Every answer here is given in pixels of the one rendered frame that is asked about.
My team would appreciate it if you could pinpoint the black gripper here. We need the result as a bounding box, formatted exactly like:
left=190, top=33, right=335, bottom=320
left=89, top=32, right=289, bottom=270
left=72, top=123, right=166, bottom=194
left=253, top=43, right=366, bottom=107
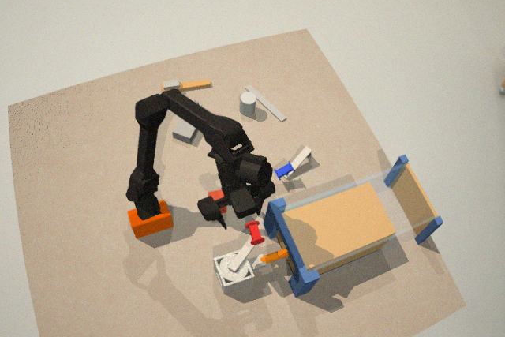
left=197, top=175, right=275, bottom=230

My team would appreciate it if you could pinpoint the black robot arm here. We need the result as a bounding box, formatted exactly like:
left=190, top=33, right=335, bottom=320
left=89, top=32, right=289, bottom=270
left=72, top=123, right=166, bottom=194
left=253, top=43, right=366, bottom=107
left=125, top=89, right=273, bottom=220

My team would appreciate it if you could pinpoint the clear-panelled rack with blue frame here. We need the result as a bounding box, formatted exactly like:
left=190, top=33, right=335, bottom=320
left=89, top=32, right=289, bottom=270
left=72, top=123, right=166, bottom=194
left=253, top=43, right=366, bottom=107
left=275, top=155, right=443, bottom=295

